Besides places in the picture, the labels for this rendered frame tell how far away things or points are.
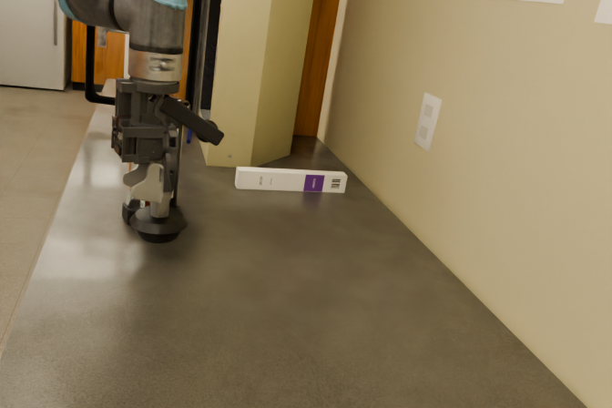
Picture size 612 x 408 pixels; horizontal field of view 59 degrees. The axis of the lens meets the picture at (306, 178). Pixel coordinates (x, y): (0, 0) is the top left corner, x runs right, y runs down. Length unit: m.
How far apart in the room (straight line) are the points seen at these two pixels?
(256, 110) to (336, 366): 0.77
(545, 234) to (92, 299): 0.67
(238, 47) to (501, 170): 0.66
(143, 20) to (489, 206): 0.64
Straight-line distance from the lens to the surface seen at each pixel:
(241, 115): 1.33
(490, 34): 1.06
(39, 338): 0.75
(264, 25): 1.31
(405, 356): 0.78
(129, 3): 0.80
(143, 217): 0.88
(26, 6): 6.28
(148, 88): 0.79
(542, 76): 0.93
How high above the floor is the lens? 1.38
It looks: 19 degrees down
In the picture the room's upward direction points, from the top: 9 degrees clockwise
